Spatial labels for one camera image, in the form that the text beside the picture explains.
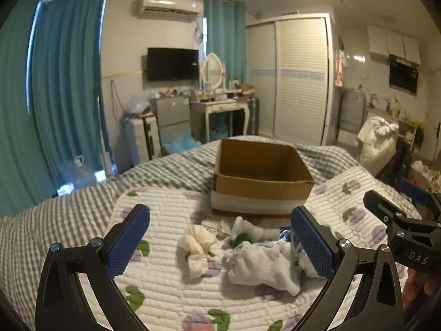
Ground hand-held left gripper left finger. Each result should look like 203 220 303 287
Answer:
35 203 151 331

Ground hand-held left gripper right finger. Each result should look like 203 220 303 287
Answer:
290 205 404 331

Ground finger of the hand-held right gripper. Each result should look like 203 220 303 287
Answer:
363 189 421 230
400 178 441 222

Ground blue patterned white cloth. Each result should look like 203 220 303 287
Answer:
278 227 324 280

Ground cream sock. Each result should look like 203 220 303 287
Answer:
177 224 217 279

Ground white and green sock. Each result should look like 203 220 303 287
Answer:
224 217 264 249

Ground brown cardboard box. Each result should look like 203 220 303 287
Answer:
211 138 315 218

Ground small grey-white sock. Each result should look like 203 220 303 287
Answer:
201 218 231 238

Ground person's right hand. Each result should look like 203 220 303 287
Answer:
403 268 441 309

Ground dark hanging garment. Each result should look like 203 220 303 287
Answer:
375 138 412 183

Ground white hanging garment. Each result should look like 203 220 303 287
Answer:
356 116 400 176

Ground floral quilted mat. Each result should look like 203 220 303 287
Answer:
108 165 419 331

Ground grey gingham blanket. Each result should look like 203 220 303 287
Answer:
0 138 359 318

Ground large clear water bottle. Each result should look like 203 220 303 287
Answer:
58 155 95 194

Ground grey washing machine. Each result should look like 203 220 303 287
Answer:
339 88 367 132

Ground white suitcase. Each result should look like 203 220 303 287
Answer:
125 115 162 166

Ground blue plastic bag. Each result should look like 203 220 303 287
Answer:
162 129 202 156

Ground small grey fridge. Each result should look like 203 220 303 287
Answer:
152 96 192 145

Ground clear plastic bag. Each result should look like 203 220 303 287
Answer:
129 92 154 115

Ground blue storage basket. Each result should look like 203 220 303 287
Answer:
210 124 230 142

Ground red and white hanging cloth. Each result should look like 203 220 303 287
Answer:
334 50 348 86

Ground white sliding-door wardrobe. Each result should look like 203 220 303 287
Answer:
245 13 336 146

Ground teal window curtain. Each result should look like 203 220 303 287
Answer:
29 0 119 194

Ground wide teal curtain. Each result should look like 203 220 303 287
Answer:
0 0 45 218

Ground white vanity table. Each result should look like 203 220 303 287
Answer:
190 97 249 143

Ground white oval mirror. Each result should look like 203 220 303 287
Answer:
200 53 226 92

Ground narrow teal curtain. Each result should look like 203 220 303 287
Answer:
203 0 248 90

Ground white air conditioner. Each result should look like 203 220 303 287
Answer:
137 0 203 21

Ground white wall cabinets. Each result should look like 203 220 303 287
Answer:
367 26 421 65

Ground black wall television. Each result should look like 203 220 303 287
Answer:
147 47 200 82

